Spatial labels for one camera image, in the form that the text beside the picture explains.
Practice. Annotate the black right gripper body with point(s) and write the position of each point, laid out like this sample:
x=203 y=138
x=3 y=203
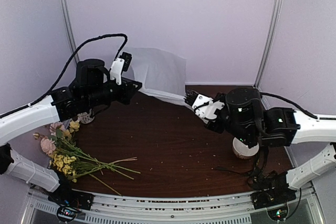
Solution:
x=220 y=96

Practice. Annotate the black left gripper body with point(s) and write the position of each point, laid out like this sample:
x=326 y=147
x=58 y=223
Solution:
x=98 y=95

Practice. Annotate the white wrapping paper sheet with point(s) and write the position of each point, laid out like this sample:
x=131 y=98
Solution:
x=161 y=73

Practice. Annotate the pink flower stem two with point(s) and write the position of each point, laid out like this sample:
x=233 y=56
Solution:
x=47 y=146

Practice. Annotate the small yellow flower bunch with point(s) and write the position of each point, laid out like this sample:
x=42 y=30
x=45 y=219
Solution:
x=74 y=167

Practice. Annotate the large yellow flower bunch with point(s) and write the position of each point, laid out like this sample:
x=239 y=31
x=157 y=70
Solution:
x=71 y=129

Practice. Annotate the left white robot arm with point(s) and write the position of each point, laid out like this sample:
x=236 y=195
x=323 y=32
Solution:
x=59 y=109

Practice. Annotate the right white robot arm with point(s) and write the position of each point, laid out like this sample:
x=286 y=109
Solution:
x=240 y=113

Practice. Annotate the patterned white mug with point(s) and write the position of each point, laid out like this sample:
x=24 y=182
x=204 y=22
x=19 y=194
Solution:
x=85 y=118

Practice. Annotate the white scalloped bowl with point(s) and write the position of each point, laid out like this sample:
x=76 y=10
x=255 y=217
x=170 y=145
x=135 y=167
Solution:
x=242 y=151

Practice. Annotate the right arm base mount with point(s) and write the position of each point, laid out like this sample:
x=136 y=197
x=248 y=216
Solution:
x=272 y=192

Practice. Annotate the aluminium front rail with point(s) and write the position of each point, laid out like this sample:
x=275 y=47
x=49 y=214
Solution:
x=234 y=208

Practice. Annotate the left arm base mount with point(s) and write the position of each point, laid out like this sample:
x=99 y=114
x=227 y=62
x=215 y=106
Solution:
x=70 y=202

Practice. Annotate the left aluminium corner post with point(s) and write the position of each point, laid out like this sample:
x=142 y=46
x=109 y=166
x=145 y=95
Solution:
x=68 y=27

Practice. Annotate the aluminium corner post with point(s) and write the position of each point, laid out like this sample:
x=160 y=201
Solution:
x=68 y=27
x=276 y=10

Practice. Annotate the right aluminium corner post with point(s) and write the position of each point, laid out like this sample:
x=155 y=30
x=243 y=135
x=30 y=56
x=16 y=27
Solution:
x=276 y=10

